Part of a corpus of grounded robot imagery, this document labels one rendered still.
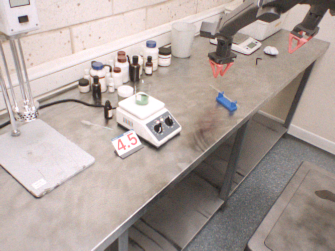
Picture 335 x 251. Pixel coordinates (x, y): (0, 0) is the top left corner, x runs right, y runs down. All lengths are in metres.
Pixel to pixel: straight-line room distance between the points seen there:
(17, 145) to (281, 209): 1.09
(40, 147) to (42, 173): 0.11
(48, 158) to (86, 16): 0.63
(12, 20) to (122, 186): 0.49
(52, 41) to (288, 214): 1.20
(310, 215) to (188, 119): 0.70
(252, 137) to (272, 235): 1.05
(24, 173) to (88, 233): 0.28
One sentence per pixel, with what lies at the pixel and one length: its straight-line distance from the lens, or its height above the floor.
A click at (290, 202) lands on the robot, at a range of 1.53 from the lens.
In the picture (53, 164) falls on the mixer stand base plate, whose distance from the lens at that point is 0.97.
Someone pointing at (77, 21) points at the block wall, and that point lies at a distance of 1.34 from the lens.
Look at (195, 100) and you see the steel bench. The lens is 1.29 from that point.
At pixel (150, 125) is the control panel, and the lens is 1.02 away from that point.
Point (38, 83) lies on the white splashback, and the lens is 1.26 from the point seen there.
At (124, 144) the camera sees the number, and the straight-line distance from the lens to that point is 1.00.
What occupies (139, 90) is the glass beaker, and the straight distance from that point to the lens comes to 1.02.
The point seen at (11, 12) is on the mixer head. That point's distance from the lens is 0.75.
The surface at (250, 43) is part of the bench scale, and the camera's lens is 1.90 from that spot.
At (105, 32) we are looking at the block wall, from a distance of 1.45.
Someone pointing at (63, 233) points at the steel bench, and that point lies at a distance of 0.82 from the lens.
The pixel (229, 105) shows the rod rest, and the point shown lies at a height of 0.76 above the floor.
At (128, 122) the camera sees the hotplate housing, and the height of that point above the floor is 0.79.
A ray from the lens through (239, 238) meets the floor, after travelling 1.78.
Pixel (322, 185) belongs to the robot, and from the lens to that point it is 1.69.
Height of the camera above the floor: 1.42
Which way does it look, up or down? 37 degrees down
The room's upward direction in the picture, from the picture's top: 6 degrees clockwise
